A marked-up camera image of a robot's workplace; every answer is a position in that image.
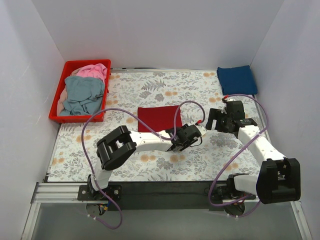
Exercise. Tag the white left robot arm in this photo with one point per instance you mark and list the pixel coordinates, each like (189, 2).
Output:
(116, 148)

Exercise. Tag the beige t shirt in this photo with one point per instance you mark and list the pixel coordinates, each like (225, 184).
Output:
(64, 95)

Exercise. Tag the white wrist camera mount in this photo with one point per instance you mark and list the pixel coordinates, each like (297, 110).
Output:
(201, 127)
(227, 99)

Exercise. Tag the grey blue t shirt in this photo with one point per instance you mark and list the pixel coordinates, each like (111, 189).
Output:
(84, 96)

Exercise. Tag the folded blue t shirt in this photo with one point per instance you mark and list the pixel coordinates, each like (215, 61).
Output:
(237, 80)

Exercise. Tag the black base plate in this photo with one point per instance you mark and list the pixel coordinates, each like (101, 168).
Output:
(162, 195)

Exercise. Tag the red plastic bin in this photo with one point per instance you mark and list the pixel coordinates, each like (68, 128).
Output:
(68, 68)

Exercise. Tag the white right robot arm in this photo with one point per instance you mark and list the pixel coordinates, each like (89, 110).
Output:
(279, 177)

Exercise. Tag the red t shirt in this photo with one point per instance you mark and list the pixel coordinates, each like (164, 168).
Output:
(158, 118)

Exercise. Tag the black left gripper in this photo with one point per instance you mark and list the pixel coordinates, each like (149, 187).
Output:
(191, 131)

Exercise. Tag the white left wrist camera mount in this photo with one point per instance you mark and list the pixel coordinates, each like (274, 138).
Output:
(201, 127)

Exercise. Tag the pink t shirt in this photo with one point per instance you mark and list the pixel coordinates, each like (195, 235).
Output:
(98, 71)

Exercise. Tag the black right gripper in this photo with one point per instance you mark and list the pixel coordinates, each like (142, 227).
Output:
(217, 121)

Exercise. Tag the floral patterned table mat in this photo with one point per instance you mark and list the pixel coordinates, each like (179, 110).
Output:
(219, 155)

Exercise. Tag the aluminium frame rail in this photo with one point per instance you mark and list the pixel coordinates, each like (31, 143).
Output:
(156, 211)

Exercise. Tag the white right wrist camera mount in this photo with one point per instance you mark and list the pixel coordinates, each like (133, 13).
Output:
(227, 99)

